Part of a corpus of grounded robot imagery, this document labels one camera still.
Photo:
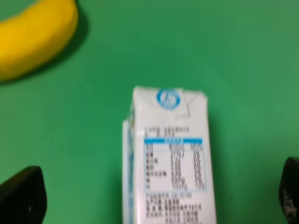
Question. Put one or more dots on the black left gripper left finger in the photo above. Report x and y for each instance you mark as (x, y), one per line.
(23, 198)

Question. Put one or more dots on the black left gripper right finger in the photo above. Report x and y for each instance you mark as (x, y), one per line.
(288, 192)

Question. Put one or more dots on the white blue milk carton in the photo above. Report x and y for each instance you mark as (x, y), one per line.
(167, 175)

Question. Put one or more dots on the yellow banana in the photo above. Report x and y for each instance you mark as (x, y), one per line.
(31, 38)

